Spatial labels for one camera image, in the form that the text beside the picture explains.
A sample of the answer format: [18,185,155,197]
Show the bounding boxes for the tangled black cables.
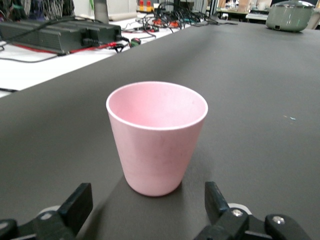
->
[136,1,218,35]

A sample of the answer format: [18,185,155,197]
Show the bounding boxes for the white desk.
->
[0,11,201,99]

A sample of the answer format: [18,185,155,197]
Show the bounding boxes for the pale green cooking pot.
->
[265,0,315,33]

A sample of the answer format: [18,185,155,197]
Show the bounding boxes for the glass lid with beige knob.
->
[271,0,315,10]

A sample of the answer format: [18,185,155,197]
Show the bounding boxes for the dark grey table mat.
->
[0,21,320,240]

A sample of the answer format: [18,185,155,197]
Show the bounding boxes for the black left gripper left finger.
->
[0,182,94,240]

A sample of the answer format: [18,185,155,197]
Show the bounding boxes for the pink plastic cup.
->
[105,81,209,197]

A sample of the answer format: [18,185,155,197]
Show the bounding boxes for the black power supply box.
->
[0,18,123,55]

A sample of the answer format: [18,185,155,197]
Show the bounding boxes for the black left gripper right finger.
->
[194,181,311,240]

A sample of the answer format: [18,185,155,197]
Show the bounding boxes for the grey cylindrical post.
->
[94,0,110,25]

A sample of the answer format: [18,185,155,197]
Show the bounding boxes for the red cable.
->
[12,41,126,55]

